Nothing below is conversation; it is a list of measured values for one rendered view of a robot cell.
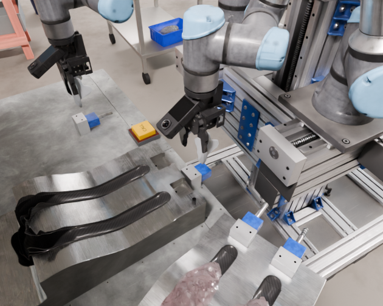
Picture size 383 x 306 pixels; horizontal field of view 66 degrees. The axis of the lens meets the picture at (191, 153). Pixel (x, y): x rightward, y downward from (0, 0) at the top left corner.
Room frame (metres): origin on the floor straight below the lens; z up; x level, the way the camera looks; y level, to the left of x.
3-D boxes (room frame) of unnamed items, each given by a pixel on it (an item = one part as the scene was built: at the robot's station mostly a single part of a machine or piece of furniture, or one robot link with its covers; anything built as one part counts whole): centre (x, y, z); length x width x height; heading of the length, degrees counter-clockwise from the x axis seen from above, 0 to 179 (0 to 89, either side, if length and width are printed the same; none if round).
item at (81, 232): (0.38, 0.23, 0.92); 0.35 x 0.16 x 0.09; 123
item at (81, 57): (0.79, 0.35, 1.07); 0.09 x 0.08 x 0.12; 125
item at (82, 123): (0.80, 0.34, 0.83); 0.13 x 0.05 x 0.05; 125
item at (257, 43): (0.54, -0.12, 1.22); 0.11 x 0.11 x 0.08; 75
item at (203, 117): (0.55, -0.02, 1.07); 0.09 x 0.08 x 0.12; 126
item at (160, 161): (0.54, 0.08, 0.87); 0.05 x 0.05 x 0.04; 33
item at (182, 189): (0.45, 0.02, 0.87); 0.05 x 0.05 x 0.04; 33
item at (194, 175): (0.56, -0.04, 0.83); 0.13 x 0.05 x 0.05; 126
